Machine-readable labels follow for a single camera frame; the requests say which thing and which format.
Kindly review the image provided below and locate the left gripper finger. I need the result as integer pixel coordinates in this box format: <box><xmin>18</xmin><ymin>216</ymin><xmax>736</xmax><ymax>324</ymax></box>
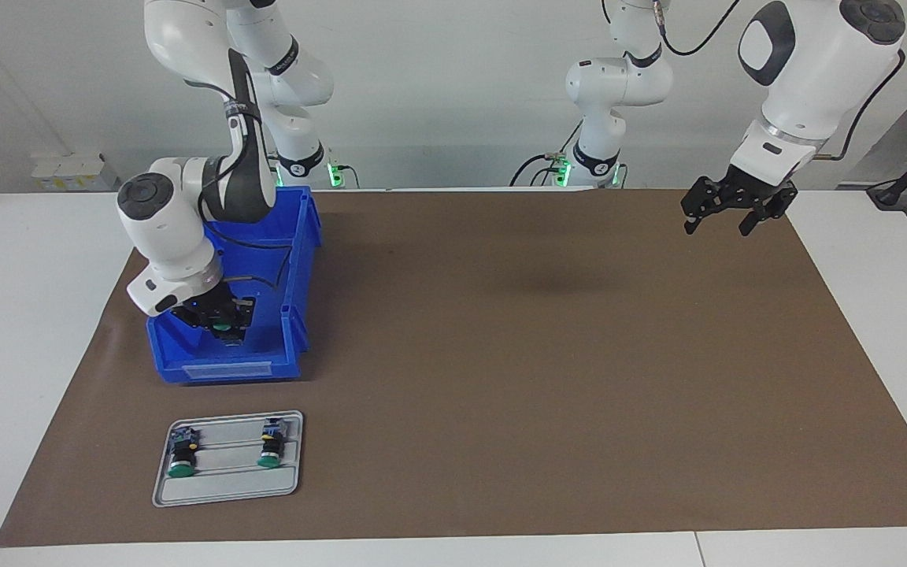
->
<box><xmin>682</xmin><ymin>178</ymin><xmax>730</xmax><ymax>235</ymax></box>
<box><xmin>739</xmin><ymin>197</ymin><xmax>794</xmax><ymax>235</ymax></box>

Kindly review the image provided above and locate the green push button switch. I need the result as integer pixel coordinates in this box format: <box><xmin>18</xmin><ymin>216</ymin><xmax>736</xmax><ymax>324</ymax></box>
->
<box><xmin>212</xmin><ymin>315</ymin><xmax>246</xmax><ymax>346</ymax></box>
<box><xmin>257</xmin><ymin>418</ymin><xmax>287</xmax><ymax>469</ymax></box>

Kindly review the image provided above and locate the green push button yellow mark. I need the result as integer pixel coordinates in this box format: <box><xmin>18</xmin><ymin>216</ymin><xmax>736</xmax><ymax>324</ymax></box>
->
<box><xmin>166</xmin><ymin>425</ymin><xmax>200</xmax><ymax>479</ymax></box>

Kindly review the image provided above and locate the blue plastic storage bin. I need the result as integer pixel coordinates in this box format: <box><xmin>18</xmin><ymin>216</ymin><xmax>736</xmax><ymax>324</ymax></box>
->
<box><xmin>145</xmin><ymin>186</ymin><xmax>322</xmax><ymax>385</ymax></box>

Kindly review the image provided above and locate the grey metal tray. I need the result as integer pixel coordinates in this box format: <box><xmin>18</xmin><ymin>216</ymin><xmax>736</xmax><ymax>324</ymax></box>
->
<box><xmin>152</xmin><ymin>410</ymin><xmax>305</xmax><ymax>508</ymax></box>

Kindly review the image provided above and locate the brown table mat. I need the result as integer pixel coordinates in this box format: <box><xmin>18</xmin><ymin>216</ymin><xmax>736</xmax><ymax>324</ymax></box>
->
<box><xmin>0</xmin><ymin>187</ymin><xmax>907</xmax><ymax>548</ymax></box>

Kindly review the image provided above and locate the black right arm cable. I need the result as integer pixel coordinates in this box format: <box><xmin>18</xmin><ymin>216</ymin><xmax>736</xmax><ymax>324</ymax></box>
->
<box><xmin>198</xmin><ymin>47</ymin><xmax>294</xmax><ymax>304</ymax></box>

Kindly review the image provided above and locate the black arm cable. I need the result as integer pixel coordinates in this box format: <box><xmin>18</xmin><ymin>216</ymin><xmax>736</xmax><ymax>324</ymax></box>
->
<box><xmin>198</xmin><ymin>47</ymin><xmax>294</xmax><ymax>304</ymax></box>
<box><xmin>650</xmin><ymin>0</ymin><xmax>907</xmax><ymax>162</ymax></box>

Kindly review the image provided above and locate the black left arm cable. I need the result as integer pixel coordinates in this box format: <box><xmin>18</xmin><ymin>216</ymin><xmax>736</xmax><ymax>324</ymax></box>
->
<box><xmin>650</xmin><ymin>0</ymin><xmax>907</xmax><ymax>162</ymax></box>

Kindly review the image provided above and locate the black base cable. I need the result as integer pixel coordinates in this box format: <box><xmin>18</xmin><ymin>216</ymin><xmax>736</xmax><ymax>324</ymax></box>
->
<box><xmin>510</xmin><ymin>122</ymin><xmax>584</xmax><ymax>187</ymax></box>

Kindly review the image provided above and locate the white wall socket box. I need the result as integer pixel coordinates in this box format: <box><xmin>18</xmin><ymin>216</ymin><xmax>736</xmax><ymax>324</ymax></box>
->
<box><xmin>32</xmin><ymin>154</ymin><xmax>120</xmax><ymax>192</ymax></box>

